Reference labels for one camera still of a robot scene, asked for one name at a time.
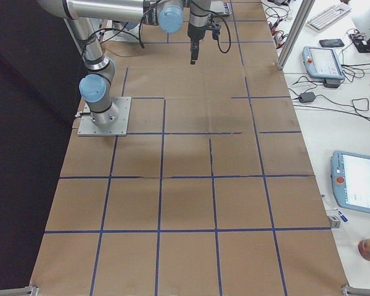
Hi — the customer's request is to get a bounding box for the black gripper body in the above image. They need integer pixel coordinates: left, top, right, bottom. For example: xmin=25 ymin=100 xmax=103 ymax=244
xmin=187 ymin=18 xmax=220 ymax=45

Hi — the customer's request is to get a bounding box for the silver kitchen scale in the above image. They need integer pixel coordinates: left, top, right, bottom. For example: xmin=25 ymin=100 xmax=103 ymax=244
xmin=210 ymin=1 xmax=232 ymax=17

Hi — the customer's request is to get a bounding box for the white keyboard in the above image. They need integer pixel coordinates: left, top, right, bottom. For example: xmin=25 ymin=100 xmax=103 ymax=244
xmin=306 ymin=3 xmax=352 ymax=32

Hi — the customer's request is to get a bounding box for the black power adapter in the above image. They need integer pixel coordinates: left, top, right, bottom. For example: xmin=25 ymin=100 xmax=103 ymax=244
xmin=298 ymin=92 xmax=316 ymax=104

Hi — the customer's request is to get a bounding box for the far teach pendant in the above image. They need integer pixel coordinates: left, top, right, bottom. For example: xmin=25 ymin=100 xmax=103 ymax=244
xmin=302 ymin=46 xmax=345 ymax=80

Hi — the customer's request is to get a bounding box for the teach pendant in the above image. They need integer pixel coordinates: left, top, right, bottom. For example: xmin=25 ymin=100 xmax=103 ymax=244
xmin=302 ymin=46 xmax=345 ymax=80
xmin=331 ymin=150 xmax=370 ymax=214

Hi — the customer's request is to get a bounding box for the black smartphone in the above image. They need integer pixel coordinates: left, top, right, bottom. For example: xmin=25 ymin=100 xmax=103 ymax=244
xmin=319 ymin=39 xmax=344 ymax=47

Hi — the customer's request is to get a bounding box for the near teach pendant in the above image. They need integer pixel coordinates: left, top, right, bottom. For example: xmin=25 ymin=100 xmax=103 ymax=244
xmin=331 ymin=150 xmax=370 ymax=214

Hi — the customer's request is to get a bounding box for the aluminium frame post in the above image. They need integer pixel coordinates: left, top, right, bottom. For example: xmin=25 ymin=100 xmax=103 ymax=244
xmin=277 ymin=0 xmax=315 ymax=70

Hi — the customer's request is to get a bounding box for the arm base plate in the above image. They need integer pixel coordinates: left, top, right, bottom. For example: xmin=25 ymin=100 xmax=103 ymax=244
xmin=77 ymin=97 xmax=132 ymax=136

